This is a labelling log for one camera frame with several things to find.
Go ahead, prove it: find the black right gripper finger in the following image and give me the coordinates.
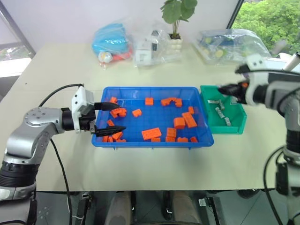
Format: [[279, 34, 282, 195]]
[[217, 83, 241, 93], [224, 90, 245, 103]]

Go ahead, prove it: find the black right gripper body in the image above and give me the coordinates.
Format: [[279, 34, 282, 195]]
[[237, 80, 250, 105]]

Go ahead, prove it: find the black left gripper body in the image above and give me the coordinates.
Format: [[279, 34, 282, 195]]
[[79, 107, 97, 135]]

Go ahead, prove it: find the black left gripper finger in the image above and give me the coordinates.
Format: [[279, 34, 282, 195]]
[[94, 125, 127, 138], [94, 102, 121, 112]]

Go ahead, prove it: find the green plastic bin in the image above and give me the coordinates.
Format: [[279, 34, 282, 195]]
[[199, 85, 248, 135]]

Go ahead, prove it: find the blue plastic bin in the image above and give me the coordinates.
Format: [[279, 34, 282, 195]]
[[91, 86, 215, 149]]

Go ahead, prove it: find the long orange toy brick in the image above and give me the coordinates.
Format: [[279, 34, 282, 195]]
[[182, 112, 198, 128], [141, 127, 163, 142]]

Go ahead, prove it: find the clear bag with toy food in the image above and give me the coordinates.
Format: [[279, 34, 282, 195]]
[[191, 28, 272, 66]]

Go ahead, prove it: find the white toy ball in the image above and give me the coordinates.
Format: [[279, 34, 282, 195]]
[[98, 51, 112, 63]]

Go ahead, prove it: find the red orange toy piece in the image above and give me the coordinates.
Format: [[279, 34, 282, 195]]
[[111, 48, 133, 62]]

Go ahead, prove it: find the white cylinder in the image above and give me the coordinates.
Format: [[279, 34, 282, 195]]
[[282, 51, 300, 71]]

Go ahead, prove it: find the bag with blue toy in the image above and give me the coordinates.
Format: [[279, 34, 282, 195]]
[[90, 16, 132, 64]]

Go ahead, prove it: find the white plant pot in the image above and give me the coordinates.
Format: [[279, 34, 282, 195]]
[[168, 33, 183, 57]]

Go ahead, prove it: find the metal table clamp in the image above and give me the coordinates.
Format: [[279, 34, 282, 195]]
[[76, 192, 92, 218], [197, 197, 213, 209]]

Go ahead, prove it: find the clear bag with white boxes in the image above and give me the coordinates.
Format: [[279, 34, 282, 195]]
[[130, 18, 184, 69]]

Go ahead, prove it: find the tan rounded shape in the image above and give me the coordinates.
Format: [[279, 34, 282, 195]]
[[170, 190, 202, 225], [104, 191, 134, 225]]

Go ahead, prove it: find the green leafy plant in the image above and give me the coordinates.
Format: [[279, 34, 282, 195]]
[[160, 0, 198, 39]]

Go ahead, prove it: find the dark rounded shape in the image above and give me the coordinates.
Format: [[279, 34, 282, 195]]
[[236, 188, 262, 200]]

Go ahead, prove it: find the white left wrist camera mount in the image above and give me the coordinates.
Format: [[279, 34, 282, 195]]
[[71, 86, 96, 134]]

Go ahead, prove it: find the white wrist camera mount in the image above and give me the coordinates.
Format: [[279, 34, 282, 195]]
[[71, 86, 96, 134], [243, 54, 269, 106]]

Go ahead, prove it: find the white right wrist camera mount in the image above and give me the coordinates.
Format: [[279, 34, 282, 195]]
[[243, 54, 269, 106]]

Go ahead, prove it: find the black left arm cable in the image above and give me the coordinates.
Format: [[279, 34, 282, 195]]
[[38, 82, 85, 225]]

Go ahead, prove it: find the dark window frame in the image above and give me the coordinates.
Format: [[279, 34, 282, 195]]
[[0, 0, 37, 63]]

